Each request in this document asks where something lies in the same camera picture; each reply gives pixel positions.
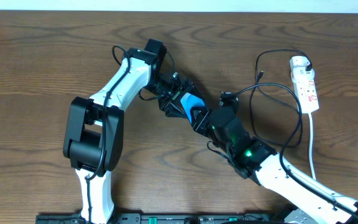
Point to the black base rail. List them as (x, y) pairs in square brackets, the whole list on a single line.
[(136, 218)]

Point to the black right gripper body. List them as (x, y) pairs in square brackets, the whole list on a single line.
[(202, 119)]

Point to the blue Galaxy smartphone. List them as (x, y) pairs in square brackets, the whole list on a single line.
[(189, 101)]

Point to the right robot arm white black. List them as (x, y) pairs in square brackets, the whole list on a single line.
[(254, 159)]

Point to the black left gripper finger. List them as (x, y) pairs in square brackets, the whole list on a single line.
[(173, 110), (191, 89)]

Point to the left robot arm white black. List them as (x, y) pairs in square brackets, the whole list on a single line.
[(95, 128)]

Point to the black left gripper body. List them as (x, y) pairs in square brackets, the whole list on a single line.
[(173, 98)]

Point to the white power strip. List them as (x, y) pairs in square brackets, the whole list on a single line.
[(304, 85)]

